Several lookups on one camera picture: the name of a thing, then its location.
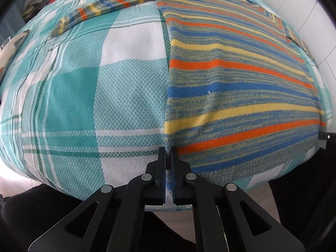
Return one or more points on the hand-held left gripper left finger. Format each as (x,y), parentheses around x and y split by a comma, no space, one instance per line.
(161,168)

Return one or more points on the striped knit sweater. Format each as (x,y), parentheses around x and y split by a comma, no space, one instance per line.
(236,84)

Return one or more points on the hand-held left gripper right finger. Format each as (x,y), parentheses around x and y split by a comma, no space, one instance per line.
(175,170)

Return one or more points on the patterned cushion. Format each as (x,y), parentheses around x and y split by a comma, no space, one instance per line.
(10,52)

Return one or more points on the dark clothing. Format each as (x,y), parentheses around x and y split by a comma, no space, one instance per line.
(34,215)

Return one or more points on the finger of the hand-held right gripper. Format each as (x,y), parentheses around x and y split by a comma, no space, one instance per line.
(326,136)

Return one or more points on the green cloth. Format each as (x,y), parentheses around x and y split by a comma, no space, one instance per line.
(27,11)

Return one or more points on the white wardrobe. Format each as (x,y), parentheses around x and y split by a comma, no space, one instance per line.
(296,13)

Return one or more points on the teal plaid bed blanket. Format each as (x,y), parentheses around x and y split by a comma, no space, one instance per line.
(105,97)

